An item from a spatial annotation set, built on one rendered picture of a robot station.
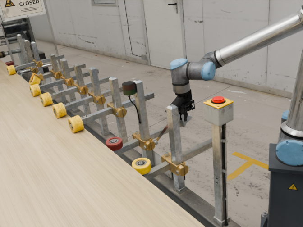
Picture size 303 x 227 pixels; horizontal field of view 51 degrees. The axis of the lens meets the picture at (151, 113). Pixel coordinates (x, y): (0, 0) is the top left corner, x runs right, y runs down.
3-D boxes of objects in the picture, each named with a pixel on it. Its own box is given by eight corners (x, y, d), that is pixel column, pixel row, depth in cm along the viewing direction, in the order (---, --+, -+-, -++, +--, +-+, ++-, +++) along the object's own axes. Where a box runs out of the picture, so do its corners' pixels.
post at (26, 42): (40, 86, 324) (27, 39, 303) (41, 87, 321) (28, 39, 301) (37, 87, 322) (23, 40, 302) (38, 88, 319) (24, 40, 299)
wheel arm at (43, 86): (97, 72, 249) (96, 67, 248) (99, 73, 247) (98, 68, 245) (34, 91, 226) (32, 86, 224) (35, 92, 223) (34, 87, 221)
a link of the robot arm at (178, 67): (185, 63, 154) (166, 63, 159) (187, 87, 160) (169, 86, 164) (191, 56, 162) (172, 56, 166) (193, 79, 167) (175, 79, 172)
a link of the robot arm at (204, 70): (216, 57, 159) (192, 57, 164) (209, 65, 149) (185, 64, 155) (217, 75, 163) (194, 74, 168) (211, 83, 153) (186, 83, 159)
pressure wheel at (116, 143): (120, 153, 162) (117, 133, 157) (128, 160, 156) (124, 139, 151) (106, 160, 158) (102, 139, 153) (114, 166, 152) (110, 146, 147)
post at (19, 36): (32, 78, 342) (19, 34, 321) (33, 79, 339) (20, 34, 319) (29, 79, 340) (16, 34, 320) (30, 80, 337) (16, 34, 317)
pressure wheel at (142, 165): (136, 178, 142) (133, 156, 137) (154, 178, 141) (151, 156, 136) (133, 189, 135) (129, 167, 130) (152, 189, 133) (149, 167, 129)
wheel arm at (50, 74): (84, 66, 268) (84, 63, 267) (85, 67, 266) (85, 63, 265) (42, 78, 251) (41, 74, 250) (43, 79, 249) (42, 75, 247)
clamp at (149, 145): (141, 138, 168) (140, 130, 166) (155, 148, 158) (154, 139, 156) (132, 143, 166) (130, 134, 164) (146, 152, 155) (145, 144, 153)
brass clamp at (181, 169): (171, 160, 150) (170, 151, 148) (190, 172, 140) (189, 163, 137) (160, 165, 147) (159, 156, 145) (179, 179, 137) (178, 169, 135)
